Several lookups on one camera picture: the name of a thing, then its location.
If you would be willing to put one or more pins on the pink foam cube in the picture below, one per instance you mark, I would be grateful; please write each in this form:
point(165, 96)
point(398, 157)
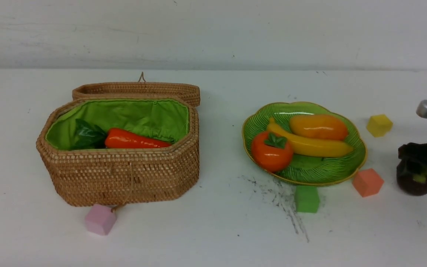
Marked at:
point(100, 219)

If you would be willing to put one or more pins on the woven rattan basket lid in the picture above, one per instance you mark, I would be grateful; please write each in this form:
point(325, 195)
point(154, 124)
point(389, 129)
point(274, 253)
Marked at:
point(186, 92)

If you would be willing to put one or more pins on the woven rattan basket green lining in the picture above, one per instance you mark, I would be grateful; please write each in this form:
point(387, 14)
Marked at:
point(85, 171)

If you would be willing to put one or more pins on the purple toy mangosteen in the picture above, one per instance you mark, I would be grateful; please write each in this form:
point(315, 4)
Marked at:
point(413, 184)

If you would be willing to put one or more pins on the orange toy mango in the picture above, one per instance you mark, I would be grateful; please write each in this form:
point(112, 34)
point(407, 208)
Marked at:
point(319, 126)

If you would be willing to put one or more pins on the orange foam cube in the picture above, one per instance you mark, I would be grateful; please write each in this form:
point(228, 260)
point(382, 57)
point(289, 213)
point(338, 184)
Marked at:
point(367, 182)

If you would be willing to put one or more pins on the orange toy persimmon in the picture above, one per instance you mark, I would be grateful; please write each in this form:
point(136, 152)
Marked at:
point(271, 151)

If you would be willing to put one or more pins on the yellow toy banana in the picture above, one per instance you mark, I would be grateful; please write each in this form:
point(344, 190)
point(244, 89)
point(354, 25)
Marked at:
point(310, 146)

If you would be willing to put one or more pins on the green ribbed glass plate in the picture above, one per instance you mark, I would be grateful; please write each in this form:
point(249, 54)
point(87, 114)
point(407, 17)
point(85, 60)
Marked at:
point(305, 169)

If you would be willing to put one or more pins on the yellow foam cube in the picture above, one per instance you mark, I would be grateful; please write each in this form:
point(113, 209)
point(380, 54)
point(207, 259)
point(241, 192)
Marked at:
point(379, 125)

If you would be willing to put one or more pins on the green foam cube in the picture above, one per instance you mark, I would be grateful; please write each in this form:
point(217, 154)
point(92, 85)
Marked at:
point(306, 199)

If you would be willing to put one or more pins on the red toy chili pepper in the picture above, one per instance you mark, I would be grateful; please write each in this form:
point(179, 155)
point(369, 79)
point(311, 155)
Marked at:
point(132, 140)

